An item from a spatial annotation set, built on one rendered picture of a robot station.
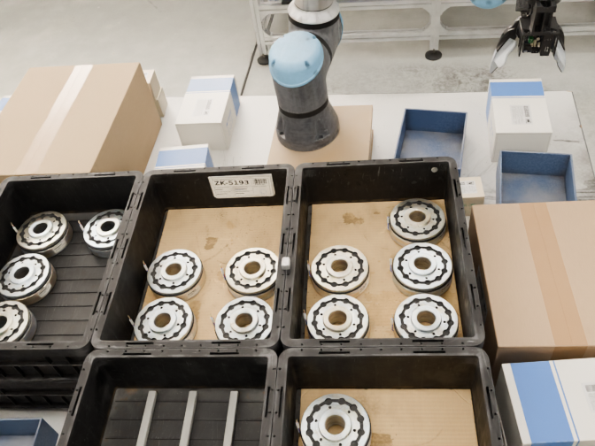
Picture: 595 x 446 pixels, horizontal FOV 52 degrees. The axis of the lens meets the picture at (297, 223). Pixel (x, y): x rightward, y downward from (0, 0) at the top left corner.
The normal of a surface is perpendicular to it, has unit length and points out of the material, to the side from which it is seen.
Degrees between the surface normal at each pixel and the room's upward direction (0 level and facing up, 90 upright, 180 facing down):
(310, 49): 9
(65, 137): 0
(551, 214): 0
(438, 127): 90
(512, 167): 90
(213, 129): 90
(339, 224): 0
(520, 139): 90
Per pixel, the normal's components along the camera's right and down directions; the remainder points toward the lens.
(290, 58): -0.18, -0.54
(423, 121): -0.25, 0.74
